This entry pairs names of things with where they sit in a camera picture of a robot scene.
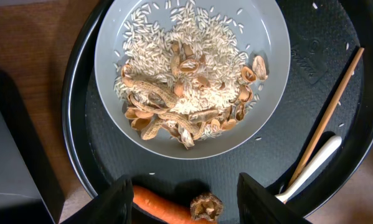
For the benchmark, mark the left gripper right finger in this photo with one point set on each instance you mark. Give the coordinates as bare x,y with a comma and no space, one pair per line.
257,205

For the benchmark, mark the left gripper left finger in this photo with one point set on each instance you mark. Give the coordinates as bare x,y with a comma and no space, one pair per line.
113,206

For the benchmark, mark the wooden chopstick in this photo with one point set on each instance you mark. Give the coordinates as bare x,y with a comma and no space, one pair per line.
326,116

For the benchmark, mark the white plastic fork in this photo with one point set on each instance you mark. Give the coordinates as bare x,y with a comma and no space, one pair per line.
320,157

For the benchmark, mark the peanut shells and rice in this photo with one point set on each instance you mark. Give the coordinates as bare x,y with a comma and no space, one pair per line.
191,80

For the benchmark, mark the orange carrot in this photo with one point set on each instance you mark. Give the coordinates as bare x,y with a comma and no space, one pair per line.
163,209

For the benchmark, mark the black rectangular tray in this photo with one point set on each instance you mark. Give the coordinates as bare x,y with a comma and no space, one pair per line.
29,190

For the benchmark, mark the round black serving tray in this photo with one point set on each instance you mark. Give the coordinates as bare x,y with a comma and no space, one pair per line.
323,42

